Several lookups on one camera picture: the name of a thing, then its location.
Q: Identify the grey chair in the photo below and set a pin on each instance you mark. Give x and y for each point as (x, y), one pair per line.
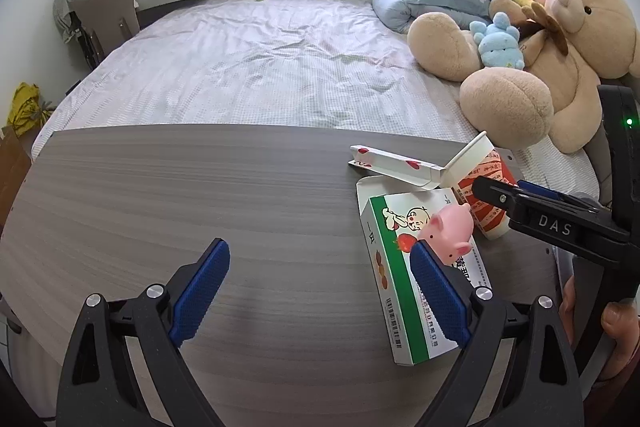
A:
(110, 14)

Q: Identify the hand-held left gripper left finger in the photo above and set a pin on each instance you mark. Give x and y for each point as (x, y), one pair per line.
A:
(200, 292)

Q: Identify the yellow bag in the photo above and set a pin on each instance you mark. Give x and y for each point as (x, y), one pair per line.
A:
(25, 107)

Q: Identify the small white carton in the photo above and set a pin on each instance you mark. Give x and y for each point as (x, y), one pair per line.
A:
(395, 169)

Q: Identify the bed with pale checked sheet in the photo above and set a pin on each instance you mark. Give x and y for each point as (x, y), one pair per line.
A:
(250, 67)

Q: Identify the pink rubber pig toy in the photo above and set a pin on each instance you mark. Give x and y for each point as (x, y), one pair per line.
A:
(447, 232)

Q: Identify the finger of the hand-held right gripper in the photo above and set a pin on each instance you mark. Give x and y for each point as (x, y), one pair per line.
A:
(495, 197)
(550, 194)

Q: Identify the large beige teddy bear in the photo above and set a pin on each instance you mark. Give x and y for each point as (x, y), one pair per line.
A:
(565, 82)

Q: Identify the red and white paper cup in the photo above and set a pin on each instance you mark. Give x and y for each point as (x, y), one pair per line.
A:
(492, 167)

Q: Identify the light blue duvet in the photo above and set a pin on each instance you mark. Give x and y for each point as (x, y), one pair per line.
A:
(400, 2)

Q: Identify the brown cardboard box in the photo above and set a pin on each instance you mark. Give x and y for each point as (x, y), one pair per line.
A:
(12, 167)

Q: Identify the person's right hand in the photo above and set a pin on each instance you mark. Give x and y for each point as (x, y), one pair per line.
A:
(625, 337)

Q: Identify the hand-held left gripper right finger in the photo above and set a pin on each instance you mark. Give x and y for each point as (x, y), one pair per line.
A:
(440, 297)

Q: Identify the small blue plush toy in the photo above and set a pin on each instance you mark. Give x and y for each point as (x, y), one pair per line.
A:
(500, 47)

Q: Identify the green and white medicine box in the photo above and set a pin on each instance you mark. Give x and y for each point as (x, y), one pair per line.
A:
(395, 267)

